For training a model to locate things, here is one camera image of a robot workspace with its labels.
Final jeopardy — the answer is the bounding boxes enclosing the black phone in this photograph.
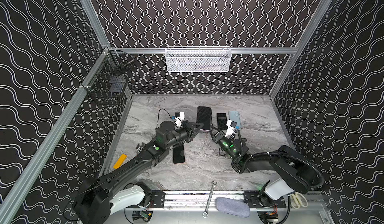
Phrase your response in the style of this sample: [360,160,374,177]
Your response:
[196,106,212,132]
[173,145,185,164]

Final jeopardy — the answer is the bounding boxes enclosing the pale blue phone case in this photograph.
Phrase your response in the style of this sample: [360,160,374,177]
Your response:
[229,111,242,129]

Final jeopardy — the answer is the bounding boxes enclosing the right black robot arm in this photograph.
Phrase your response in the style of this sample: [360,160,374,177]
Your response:
[210,126,325,207]

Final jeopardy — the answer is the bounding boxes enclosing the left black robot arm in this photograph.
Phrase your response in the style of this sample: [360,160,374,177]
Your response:
[72,120,203,224]

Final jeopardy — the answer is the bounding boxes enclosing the grey cloth pad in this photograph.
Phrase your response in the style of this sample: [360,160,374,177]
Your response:
[216,197,250,218]

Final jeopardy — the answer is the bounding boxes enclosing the silver wrench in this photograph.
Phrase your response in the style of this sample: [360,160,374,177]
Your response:
[203,181,217,219]

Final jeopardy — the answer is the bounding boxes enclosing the yellow block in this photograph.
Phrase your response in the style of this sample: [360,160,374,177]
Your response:
[113,154,127,170]

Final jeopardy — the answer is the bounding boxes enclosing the white scissors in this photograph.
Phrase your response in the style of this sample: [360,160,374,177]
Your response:
[291,192,309,210]

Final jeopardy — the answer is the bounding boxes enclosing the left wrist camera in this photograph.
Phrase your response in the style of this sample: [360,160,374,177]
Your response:
[173,112,185,128]

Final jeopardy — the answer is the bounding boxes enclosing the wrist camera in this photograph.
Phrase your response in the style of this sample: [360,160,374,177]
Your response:
[173,112,185,128]
[225,120,239,138]

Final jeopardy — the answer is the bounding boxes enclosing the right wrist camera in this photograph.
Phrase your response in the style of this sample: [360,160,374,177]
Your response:
[225,120,239,138]

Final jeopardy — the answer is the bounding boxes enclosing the orange handled adjustable wrench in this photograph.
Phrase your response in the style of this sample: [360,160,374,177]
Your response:
[136,143,145,153]

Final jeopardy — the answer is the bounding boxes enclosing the white wire basket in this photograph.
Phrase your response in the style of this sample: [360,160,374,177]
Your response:
[165,46,232,73]

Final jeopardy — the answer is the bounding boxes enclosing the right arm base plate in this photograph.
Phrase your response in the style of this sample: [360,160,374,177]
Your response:
[244,191,287,209]

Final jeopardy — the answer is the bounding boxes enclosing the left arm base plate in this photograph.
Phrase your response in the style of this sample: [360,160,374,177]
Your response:
[123,190,166,209]

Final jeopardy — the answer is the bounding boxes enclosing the black wire basket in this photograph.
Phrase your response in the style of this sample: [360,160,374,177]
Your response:
[86,49,136,106]

